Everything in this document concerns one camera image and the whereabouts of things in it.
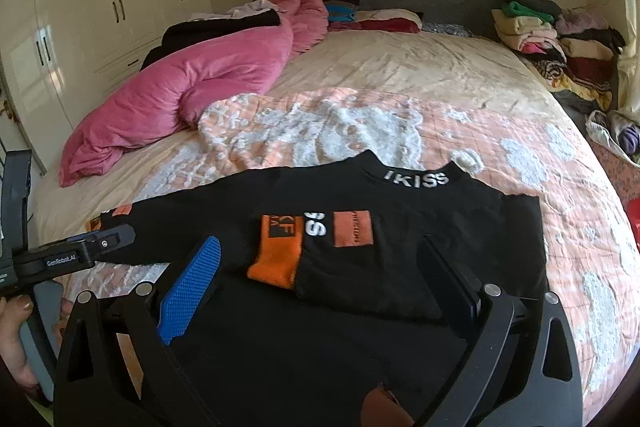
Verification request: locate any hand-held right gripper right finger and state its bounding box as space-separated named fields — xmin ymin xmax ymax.
xmin=417 ymin=234 xmax=586 ymax=427

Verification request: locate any black garment with white stripe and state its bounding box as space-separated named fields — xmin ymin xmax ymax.
xmin=140 ymin=9 xmax=282 ymax=70

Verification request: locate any bed with beige sheet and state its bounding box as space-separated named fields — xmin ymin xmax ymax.
xmin=30 ymin=27 xmax=640 ymax=425

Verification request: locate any white wardrobe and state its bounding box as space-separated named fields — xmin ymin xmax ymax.
xmin=0 ymin=0 xmax=214 ymax=175

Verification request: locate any black sweater with orange patches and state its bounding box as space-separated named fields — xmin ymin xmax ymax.
xmin=85 ymin=150 xmax=551 ymax=427

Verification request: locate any plastic bag of clothes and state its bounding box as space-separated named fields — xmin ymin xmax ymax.
xmin=585 ymin=108 xmax=640 ymax=168

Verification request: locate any cream pillow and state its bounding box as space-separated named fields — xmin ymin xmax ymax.
xmin=357 ymin=9 xmax=424 ymax=28

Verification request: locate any dark red cloth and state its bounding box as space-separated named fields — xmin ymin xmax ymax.
xmin=329 ymin=19 xmax=422 ymax=34

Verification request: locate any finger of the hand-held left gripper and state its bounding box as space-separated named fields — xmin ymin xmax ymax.
xmin=65 ymin=225 xmax=137 ymax=265

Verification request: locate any person's right hand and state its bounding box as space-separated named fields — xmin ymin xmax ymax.
xmin=362 ymin=384 xmax=417 ymax=427

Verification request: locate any pale lilac cloth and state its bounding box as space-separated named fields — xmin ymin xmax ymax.
xmin=189 ymin=0 xmax=272 ymax=20

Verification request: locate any person's left hand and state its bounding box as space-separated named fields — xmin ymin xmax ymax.
xmin=0 ymin=297 xmax=40 ymax=389

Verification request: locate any red plastic object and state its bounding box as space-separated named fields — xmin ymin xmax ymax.
xmin=626 ymin=206 xmax=640 ymax=249

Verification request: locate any peach blanket with white fluff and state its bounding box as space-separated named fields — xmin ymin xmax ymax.
xmin=30 ymin=89 xmax=636 ymax=425

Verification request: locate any grey patterned cloth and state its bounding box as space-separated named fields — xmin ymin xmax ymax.
xmin=422 ymin=23 xmax=474 ymax=39

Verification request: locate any bright blue cloth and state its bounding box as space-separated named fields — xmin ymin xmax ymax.
xmin=325 ymin=4 xmax=359 ymax=24

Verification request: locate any pile of folded clothes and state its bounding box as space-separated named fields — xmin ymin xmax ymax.
xmin=491 ymin=0 xmax=629 ymax=114

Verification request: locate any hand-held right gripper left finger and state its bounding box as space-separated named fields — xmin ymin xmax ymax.
xmin=52 ymin=234 xmax=224 ymax=427

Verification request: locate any cream cloth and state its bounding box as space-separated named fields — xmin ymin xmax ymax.
xmin=616 ymin=0 xmax=640 ymax=110

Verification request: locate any pink duvet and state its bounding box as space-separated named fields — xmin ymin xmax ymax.
xmin=60 ymin=0 xmax=329 ymax=186

